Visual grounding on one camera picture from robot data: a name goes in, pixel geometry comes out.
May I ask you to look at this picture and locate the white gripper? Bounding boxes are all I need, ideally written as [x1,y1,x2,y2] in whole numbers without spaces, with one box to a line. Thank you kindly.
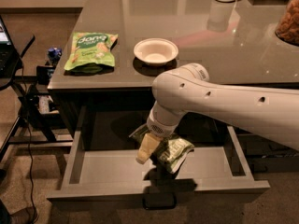
[136,102,186,164]

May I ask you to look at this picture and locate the green jalapeno kettle chip bag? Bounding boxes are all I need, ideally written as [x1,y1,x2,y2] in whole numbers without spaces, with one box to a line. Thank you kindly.
[129,124,194,174]

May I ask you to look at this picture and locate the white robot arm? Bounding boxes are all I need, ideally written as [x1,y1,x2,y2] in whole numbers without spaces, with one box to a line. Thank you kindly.
[136,63,299,164]

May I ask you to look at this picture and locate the open grey top drawer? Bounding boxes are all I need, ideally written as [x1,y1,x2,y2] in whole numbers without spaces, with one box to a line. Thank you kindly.
[48,106,270,209]

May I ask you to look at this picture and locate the light green snack bag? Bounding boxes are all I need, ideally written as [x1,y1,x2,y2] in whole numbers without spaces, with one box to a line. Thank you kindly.
[64,32,118,74]

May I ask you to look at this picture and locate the grey drawer cabinet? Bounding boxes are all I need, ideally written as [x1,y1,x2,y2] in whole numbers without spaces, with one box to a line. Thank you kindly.
[49,0,299,132]

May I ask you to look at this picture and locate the white paper bowl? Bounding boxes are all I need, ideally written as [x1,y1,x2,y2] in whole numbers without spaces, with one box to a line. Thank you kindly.
[134,38,178,66]

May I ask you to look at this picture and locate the small black screen device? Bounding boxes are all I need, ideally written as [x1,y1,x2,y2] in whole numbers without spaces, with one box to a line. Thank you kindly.
[36,66,55,85]

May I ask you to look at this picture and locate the black side desk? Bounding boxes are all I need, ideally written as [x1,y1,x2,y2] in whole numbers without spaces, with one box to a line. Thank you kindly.
[0,33,73,161]

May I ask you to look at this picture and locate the blue cap bottle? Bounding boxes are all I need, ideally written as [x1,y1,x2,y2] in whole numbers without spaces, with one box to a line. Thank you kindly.
[48,48,62,66]

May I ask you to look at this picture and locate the black laptop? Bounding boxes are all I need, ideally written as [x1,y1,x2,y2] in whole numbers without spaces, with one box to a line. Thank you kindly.
[0,16,19,76]

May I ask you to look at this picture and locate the metal drawer handle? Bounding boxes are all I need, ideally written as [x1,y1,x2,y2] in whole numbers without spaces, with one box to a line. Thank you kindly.
[142,193,177,210]

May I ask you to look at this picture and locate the black hanging cable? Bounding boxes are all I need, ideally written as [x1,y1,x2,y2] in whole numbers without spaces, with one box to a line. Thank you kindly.
[19,58,40,224]

